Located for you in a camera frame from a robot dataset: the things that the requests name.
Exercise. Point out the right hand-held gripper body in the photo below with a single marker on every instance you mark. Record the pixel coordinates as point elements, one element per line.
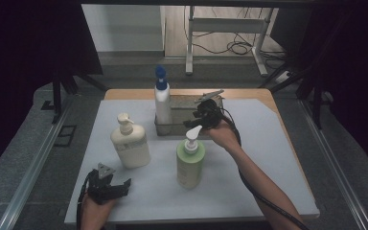
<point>211,111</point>

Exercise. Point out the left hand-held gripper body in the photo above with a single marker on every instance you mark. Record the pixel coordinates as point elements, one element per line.
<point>102,189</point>

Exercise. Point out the white bottle with blue pump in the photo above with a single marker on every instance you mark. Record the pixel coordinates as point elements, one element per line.
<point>163,102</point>

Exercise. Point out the cream ribbed pump bottle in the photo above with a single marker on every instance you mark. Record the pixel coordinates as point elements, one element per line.
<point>132,145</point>

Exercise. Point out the person's left hand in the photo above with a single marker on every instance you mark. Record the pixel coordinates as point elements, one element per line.
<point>95,214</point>

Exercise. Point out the person's right hand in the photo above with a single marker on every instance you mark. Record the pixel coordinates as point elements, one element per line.
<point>224,135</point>

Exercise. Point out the white table mat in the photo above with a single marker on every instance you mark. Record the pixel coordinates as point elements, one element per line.
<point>140,198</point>

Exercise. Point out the green pump bottle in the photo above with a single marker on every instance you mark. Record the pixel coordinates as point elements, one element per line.
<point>190,166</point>

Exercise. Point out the black metal stand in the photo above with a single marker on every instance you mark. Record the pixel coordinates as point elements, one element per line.
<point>57,96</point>
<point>316,102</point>

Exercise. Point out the dark curtain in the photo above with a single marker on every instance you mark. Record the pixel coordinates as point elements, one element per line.
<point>19,64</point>
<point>357,64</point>

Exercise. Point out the aluminium rail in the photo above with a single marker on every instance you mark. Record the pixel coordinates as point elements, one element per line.
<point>335,166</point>
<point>35,166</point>

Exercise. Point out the white metal desk frame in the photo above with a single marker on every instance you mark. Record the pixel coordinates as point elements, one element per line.
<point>225,25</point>

